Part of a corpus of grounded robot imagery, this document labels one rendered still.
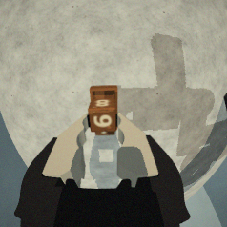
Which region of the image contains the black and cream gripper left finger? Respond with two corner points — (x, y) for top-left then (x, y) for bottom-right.
(14, 113), (90, 218)

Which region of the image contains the brown wooden tray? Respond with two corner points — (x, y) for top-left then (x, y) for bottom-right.
(90, 85), (117, 112)

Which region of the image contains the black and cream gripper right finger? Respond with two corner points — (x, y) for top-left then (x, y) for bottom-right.
(116, 113), (190, 224)

